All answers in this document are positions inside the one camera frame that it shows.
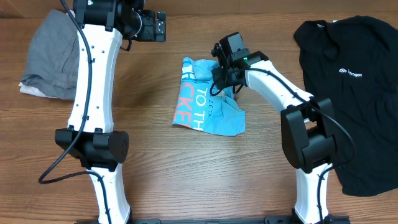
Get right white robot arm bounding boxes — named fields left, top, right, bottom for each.
left=211, top=32, right=338, bottom=223

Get light blue printed t-shirt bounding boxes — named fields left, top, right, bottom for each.
left=172, top=57, right=246, bottom=136

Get black t-shirt white logo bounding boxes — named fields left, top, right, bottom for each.
left=294, top=16, right=397, bottom=197

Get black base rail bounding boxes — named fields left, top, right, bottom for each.
left=75, top=216, right=351, bottom=224

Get grey folded shorts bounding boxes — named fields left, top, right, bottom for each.
left=21, top=9, right=80, bottom=100

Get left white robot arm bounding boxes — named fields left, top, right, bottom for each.
left=55, top=0, right=166, bottom=223

